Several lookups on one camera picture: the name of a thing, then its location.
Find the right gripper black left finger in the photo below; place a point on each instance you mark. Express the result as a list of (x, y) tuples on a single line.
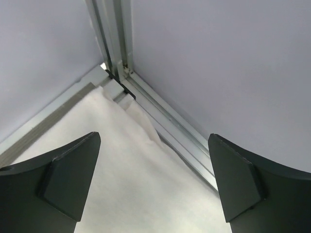
[(48, 193)]

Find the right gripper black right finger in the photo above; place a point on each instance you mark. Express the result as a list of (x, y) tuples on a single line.
[(259, 195)]

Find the aluminium corner frame post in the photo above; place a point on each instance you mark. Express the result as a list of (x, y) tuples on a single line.
[(112, 21)]

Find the white coca-cola t-shirt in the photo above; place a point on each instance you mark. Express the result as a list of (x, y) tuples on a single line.
[(140, 185)]

